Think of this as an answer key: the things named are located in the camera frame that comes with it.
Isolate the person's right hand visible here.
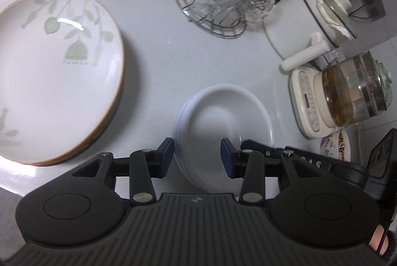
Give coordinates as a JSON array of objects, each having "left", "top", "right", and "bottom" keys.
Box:
[{"left": 369, "top": 224, "right": 390, "bottom": 257}]

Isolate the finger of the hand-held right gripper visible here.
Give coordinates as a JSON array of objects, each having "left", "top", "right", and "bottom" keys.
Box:
[{"left": 240, "top": 139, "right": 287, "bottom": 161}]

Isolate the leaf-patterned white plate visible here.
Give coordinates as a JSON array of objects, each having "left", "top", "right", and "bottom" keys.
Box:
[
  {"left": 0, "top": 0, "right": 125, "bottom": 165},
  {"left": 28, "top": 61, "right": 126, "bottom": 168}
]

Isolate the cream kettle base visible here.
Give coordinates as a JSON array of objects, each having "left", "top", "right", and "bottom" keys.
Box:
[{"left": 288, "top": 66, "right": 342, "bottom": 140}]

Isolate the glass tea kettle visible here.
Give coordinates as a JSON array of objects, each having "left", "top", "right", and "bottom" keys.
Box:
[{"left": 321, "top": 50, "right": 394, "bottom": 128}]

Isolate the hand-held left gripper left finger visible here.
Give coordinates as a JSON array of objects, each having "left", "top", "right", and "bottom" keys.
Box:
[{"left": 72, "top": 138, "right": 173, "bottom": 203}]

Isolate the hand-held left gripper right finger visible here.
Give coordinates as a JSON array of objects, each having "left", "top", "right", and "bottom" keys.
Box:
[{"left": 220, "top": 138, "right": 311, "bottom": 203}]

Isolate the white speckled cup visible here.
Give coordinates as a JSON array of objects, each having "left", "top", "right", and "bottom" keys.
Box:
[{"left": 319, "top": 128, "right": 353, "bottom": 162}]

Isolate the small plain white bowl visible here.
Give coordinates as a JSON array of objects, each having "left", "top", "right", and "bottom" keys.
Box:
[
  {"left": 183, "top": 84, "right": 275, "bottom": 194},
  {"left": 173, "top": 99, "right": 199, "bottom": 189}
]

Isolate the glass pot lid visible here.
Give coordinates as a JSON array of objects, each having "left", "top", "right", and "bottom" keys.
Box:
[{"left": 316, "top": 0, "right": 357, "bottom": 40}]

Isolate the white cooking pot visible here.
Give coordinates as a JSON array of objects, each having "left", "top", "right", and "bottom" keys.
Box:
[{"left": 264, "top": 0, "right": 357, "bottom": 72}]

